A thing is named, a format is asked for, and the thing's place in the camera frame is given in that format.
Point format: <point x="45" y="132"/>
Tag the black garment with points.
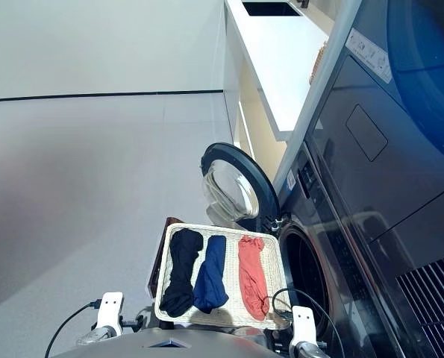
<point x="180" y="268"/>

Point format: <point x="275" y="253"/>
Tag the navy blue garment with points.
<point x="210" y="279"/>

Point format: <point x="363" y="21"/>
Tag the grey washing machine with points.
<point x="356" y="291"/>

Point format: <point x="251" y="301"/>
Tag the pale woven basket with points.
<point x="232" y="261"/>

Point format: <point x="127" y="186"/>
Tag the round glass washing machine door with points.
<point x="229" y="186"/>

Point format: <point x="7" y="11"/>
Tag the silver robot torso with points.
<point x="169" y="345"/>

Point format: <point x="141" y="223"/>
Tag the orange-red garment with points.
<point x="251" y="276"/>

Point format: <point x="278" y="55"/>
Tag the black ribbed grille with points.
<point x="434" y="309"/>

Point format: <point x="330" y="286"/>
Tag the blue energy label sticker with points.
<point x="291" y="181"/>

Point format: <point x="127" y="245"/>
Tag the grey stacked dryer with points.
<point x="393" y="168"/>

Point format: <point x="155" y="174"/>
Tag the tan woven object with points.
<point x="317" y="65"/>

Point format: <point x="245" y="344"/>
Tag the white counter cabinet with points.
<point x="281" y="56"/>

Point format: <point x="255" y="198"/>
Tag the white instruction label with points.
<point x="371" y="54"/>

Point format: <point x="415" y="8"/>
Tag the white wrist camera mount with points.
<point x="303" y="324"/>
<point x="109" y="309"/>

